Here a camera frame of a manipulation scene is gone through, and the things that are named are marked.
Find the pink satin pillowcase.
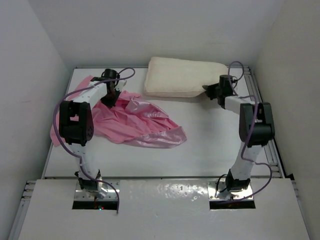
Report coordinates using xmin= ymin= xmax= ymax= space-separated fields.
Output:
xmin=49 ymin=75 xmax=188 ymax=150

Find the cream white pillow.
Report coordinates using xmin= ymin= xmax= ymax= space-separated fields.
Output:
xmin=143 ymin=57 xmax=228 ymax=98

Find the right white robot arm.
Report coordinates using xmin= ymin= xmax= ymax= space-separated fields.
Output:
xmin=202 ymin=75 xmax=275 ymax=191

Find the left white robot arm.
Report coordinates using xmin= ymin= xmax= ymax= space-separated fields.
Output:
xmin=58 ymin=68 xmax=126 ymax=194

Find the white front cover board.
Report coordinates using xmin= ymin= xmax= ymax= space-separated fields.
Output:
xmin=19 ymin=178 xmax=309 ymax=240

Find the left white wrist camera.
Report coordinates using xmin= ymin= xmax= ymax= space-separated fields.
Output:
xmin=114 ymin=80 xmax=127 ymax=92

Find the aluminium table frame rail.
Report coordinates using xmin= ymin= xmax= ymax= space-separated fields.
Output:
xmin=244 ymin=66 xmax=286 ymax=178

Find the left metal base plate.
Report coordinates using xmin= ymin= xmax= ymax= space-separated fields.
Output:
xmin=72 ymin=181 xmax=120 ymax=211

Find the metal base plate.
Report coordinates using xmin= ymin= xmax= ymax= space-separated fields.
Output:
xmin=207 ymin=178 xmax=256 ymax=210
xmin=72 ymin=181 xmax=120 ymax=211

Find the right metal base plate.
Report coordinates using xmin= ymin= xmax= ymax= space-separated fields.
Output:
xmin=207 ymin=178 xmax=256 ymax=210

